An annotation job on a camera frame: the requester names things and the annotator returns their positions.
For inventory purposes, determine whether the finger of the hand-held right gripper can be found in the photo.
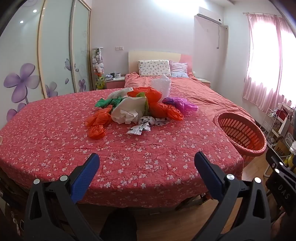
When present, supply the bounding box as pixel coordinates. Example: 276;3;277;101
265;148;296;179

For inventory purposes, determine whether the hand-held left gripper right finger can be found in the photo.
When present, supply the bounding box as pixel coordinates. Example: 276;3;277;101
194;152;272;241

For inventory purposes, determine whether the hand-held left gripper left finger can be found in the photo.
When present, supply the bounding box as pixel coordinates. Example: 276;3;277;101
23;152;101;241

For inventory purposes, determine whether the orange plastic laundry basket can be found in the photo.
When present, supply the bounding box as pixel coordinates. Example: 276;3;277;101
213;113;267;166

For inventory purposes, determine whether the red floral tablecloth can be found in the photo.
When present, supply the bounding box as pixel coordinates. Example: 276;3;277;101
0;88;244;208

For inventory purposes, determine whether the knotted orange plastic bag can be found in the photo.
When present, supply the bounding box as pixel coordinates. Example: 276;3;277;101
85;105;114;140

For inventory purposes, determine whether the green plastic bag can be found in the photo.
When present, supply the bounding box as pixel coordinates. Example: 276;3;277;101
95;97;126;109

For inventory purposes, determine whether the crumpled orange plastic bag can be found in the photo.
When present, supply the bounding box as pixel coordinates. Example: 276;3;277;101
149;102;184;121

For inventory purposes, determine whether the black and white printed bag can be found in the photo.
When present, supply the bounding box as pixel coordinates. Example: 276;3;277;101
126;116;171;135

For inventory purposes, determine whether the cream white plastic bag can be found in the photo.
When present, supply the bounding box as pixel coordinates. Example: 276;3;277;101
111;96;148;125

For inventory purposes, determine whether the purple plastic bag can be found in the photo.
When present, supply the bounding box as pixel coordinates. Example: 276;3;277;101
162;97;199;114

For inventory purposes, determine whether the bed with pink duvet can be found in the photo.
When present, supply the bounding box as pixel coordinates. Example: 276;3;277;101
124;72;255;121

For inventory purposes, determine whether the thin white plastic bag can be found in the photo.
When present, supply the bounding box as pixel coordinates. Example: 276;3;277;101
108;88;134;100

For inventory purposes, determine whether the pink curtain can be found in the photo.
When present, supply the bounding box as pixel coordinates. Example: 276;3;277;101
242;13;296;112

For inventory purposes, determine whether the clear translucent plastic bag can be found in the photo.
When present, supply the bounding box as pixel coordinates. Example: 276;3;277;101
151;74;171;99

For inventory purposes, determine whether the large orange plastic bag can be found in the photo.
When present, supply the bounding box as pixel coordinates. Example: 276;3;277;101
127;86;163;105

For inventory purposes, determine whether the plush toy display tube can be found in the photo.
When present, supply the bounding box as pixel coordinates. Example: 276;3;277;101
91;47;105;91

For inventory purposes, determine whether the pink striped pillow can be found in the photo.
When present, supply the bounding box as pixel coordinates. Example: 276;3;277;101
170;61;189;78

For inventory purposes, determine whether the floral pillow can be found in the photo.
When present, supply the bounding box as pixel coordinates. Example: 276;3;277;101
138;60;171;77

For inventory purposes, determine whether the flower print sliding wardrobe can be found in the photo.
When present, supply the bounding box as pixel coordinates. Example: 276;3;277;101
0;0;92;130

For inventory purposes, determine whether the cream and pink headboard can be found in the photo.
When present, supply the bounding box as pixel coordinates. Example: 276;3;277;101
128;51;192;75

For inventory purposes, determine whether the white air conditioner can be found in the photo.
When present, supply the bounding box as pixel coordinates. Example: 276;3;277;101
194;7;222;25

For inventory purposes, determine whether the white wire rack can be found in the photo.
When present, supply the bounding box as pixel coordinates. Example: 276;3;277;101
264;108;278;139

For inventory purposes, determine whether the air conditioner cable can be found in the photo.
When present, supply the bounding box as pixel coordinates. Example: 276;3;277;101
216;24;228;49

